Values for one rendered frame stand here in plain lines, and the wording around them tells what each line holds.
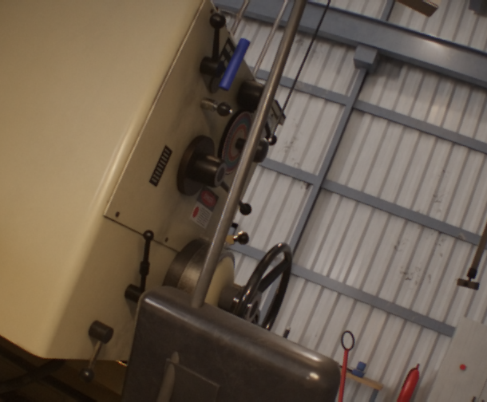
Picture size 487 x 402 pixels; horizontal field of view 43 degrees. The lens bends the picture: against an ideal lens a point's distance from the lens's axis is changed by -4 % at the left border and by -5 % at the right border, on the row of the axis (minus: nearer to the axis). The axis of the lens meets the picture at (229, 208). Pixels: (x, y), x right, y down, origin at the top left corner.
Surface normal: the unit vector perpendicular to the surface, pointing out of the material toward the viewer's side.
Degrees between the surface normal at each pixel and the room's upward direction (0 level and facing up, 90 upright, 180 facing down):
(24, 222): 90
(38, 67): 90
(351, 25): 90
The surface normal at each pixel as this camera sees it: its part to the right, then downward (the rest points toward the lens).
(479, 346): -0.26, -0.22
